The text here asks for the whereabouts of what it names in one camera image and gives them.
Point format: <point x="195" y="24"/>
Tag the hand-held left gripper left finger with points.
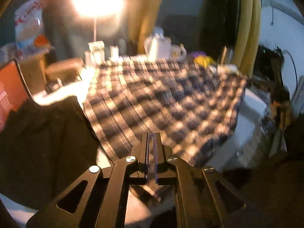
<point x="147" y="152"/>

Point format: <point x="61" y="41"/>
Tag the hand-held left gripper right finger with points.
<point x="156" y="152"/>

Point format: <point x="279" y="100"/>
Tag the plaid pants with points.
<point x="166" y="95"/>

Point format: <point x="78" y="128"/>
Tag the black cloth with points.
<point x="47" y="147"/>

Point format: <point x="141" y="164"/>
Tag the yellow packet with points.
<point x="203" y="61"/>

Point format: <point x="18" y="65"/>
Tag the white printed mug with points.
<point x="178" y="52"/>

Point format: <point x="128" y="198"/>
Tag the white plastic container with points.
<point x="114" y="52"/>
<point x="96" y="52"/>

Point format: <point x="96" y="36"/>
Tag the purple cloth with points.
<point x="198" y="54"/>

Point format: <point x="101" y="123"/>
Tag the brown cardboard box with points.
<point x="64" y="68"/>

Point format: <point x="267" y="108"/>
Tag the steel bottle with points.
<point x="227" y="55"/>

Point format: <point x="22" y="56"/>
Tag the yellow curtain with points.
<point x="148" y="16"/>
<point x="249" y="28"/>

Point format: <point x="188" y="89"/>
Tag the dark glass window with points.
<point x="182" y="9"/>

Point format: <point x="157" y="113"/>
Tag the orange red box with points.
<point x="11" y="87"/>

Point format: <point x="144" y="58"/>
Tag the bright floor lamp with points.
<point x="97" y="2"/>

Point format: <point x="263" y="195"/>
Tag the white orange snack bag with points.
<point x="28" y="23"/>

